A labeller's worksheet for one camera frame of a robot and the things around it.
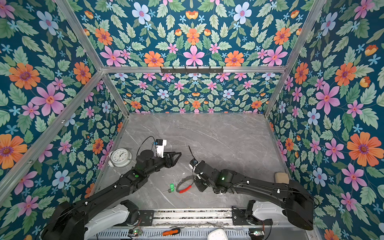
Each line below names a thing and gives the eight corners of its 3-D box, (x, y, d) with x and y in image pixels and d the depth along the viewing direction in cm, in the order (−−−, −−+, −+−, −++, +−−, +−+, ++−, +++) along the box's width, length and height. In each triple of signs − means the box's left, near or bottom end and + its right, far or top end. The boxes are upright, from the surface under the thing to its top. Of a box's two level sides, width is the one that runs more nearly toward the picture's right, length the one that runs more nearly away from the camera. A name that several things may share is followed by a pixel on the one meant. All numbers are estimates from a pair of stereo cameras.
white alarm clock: (109, 167, 93) (104, 164, 89) (115, 152, 100) (112, 148, 96) (128, 167, 93) (125, 164, 89) (134, 152, 100) (131, 148, 96)
